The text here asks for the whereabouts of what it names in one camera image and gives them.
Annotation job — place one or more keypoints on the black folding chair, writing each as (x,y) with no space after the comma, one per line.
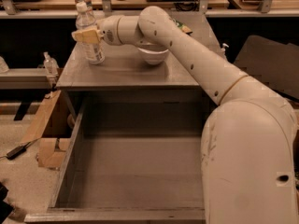
(273,63)

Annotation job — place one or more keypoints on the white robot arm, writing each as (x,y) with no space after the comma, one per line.
(246,145)

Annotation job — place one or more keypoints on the black power adapter on floor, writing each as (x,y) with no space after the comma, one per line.
(17,151)

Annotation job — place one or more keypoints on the cardboard pieces on left floor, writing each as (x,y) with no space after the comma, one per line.
(49,130)

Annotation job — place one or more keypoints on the small sanitizer bottle left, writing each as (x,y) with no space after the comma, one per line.
(50,64)

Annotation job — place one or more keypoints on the white ceramic bowl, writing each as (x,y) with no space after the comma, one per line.
(153,54)

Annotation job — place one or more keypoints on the grey cabinet with top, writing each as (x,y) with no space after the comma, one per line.
(130,69)

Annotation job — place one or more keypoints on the clear plastic water bottle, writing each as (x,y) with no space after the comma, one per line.
(86,19)

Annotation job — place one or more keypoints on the small white pump bottle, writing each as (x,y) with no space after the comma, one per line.
(224,47)

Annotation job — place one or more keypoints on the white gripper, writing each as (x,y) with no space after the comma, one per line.
(107,31)

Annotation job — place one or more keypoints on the green snack bag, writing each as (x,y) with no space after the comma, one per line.
(184,28)

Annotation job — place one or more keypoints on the open grey top drawer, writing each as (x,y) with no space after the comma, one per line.
(130,163)

